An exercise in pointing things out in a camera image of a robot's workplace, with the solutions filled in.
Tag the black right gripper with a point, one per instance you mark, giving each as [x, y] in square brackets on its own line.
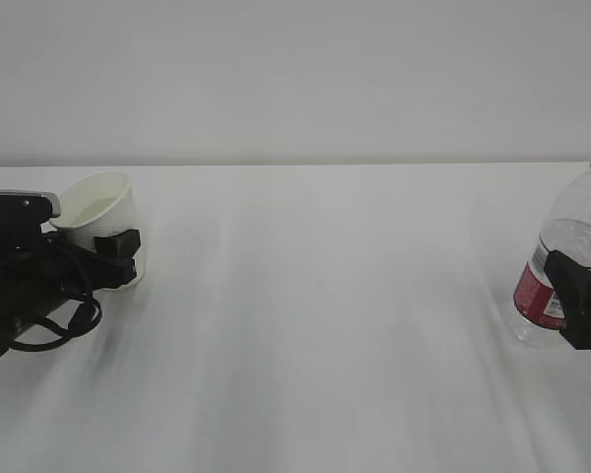
[572, 284]

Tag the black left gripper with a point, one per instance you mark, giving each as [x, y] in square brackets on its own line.
[38, 275]

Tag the white paper cup green logo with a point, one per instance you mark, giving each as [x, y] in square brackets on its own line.
[98, 205]

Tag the clear plastic water bottle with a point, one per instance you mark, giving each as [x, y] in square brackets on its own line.
[551, 301]

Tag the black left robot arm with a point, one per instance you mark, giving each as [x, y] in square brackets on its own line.
[41, 333]

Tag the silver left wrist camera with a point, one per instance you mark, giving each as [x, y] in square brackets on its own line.
[18, 204]

